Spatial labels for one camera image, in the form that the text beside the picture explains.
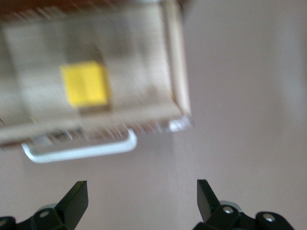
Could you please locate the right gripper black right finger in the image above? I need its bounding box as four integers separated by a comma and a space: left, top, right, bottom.
193, 179, 295, 230

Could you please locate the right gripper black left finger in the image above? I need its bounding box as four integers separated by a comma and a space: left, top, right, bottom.
0, 181, 89, 230

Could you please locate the yellow block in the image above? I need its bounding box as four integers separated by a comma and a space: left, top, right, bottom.
59, 60, 112, 109

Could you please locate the light wood drawer white handle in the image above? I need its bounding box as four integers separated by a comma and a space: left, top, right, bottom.
0, 0, 195, 164

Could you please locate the brown table mat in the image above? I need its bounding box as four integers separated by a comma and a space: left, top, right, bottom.
0, 0, 307, 230

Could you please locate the dark red wooden cabinet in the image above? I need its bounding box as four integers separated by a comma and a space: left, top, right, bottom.
0, 0, 192, 23

